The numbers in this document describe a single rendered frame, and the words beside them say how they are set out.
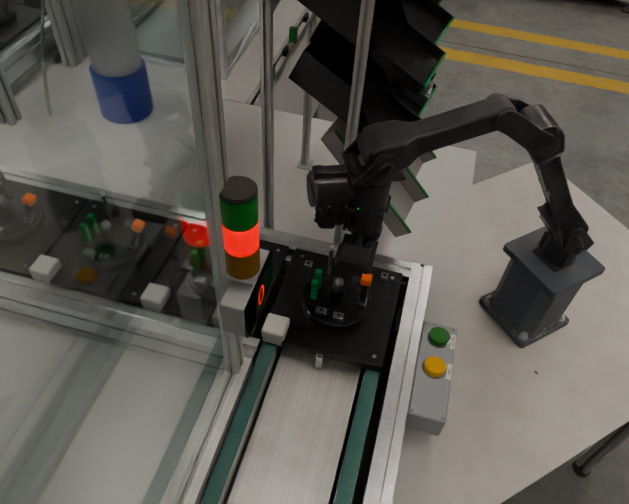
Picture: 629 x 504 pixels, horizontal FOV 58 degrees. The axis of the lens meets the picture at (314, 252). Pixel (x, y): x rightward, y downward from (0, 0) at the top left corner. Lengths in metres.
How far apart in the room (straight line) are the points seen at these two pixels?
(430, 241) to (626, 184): 2.06
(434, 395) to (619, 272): 0.68
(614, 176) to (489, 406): 2.34
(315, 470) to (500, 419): 0.40
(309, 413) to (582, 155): 2.66
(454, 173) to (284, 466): 0.98
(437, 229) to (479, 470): 0.62
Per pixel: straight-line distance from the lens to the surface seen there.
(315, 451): 1.06
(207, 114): 0.65
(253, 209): 0.72
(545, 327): 1.35
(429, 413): 1.07
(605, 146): 3.61
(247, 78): 1.98
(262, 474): 1.05
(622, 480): 2.32
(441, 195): 1.59
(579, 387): 1.33
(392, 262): 1.26
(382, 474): 1.02
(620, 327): 1.47
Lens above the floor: 1.90
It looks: 49 degrees down
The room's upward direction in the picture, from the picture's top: 4 degrees clockwise
